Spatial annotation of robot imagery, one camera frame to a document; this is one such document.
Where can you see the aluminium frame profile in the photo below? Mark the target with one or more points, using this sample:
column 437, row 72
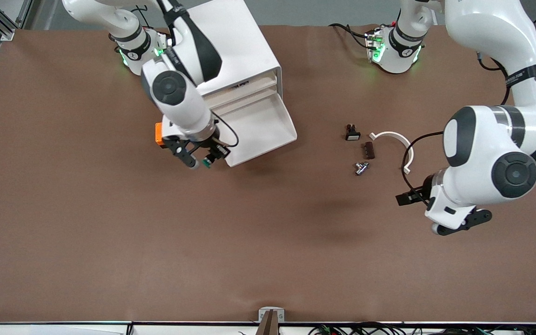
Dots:
column 5, row 33

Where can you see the white drawer with dark slot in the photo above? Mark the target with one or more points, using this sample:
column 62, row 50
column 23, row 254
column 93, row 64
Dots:
column 258, row 83

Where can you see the brown rectangular block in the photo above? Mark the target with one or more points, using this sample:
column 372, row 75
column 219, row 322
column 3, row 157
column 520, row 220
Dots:
column 369, row 150

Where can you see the silver metal fitting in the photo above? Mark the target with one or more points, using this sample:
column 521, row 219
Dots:
column 361, row 168

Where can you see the white drawer cabinet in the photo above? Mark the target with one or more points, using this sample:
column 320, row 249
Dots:
column 244, row 37

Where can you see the dark metal bar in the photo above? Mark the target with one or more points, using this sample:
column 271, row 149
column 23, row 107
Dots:
column 268, row 326

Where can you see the grey mount bracket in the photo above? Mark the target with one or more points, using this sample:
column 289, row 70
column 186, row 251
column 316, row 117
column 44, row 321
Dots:
column 264, row 314

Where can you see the white plastic drawer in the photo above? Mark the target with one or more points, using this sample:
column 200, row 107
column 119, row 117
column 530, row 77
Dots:
column 258, row 130

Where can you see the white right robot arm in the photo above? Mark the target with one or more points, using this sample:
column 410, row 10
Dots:
column 179, row 102

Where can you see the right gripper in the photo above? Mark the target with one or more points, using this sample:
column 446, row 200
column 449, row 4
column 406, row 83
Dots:
column 210, row 148

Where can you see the white semicircular clamp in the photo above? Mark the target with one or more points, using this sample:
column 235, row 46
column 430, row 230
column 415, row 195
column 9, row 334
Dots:
column 393, row 134

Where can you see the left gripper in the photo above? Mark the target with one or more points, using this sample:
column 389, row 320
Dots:
column 420, row 193

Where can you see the black white square push button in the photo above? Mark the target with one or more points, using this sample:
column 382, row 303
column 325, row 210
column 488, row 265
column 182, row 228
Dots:
column 352, row 135

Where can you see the orange box with hole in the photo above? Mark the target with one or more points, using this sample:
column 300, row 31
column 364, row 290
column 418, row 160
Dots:
column 158, row 132

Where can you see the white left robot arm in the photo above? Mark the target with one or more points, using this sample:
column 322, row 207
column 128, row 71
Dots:
column 482, row 28

